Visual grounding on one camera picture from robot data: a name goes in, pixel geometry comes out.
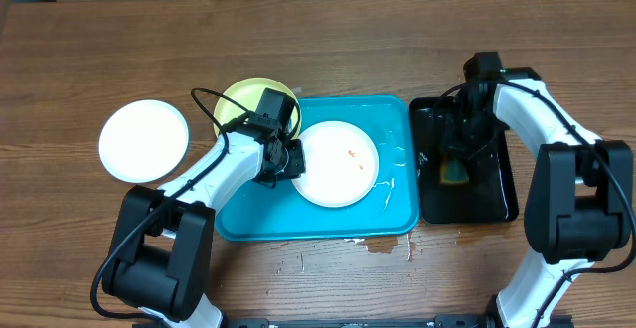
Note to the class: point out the blue plastic tray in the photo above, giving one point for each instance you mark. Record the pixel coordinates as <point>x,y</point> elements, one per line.
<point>258,213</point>

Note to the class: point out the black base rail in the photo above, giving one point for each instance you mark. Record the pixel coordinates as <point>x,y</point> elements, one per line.
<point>440,321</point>

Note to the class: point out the green and yellow sponge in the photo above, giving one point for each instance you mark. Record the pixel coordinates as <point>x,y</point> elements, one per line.
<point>453,171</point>

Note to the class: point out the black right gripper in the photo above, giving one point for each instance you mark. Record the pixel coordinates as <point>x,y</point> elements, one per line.
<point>458,146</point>

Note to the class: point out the black plastic tray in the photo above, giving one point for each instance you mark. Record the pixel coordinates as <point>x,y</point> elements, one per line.
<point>489,196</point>

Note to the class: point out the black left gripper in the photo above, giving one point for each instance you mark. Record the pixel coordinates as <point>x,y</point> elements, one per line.
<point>296,147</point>

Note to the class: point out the yellow-green plate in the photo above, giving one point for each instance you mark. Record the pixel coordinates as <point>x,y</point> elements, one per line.
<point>248,93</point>

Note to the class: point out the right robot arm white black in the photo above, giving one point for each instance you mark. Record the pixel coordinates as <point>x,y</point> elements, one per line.
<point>579,205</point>

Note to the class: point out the white plate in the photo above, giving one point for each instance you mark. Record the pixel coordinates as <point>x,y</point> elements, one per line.
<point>341,164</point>
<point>143,141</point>

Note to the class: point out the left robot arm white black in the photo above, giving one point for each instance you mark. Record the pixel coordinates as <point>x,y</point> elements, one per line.
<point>157,270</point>

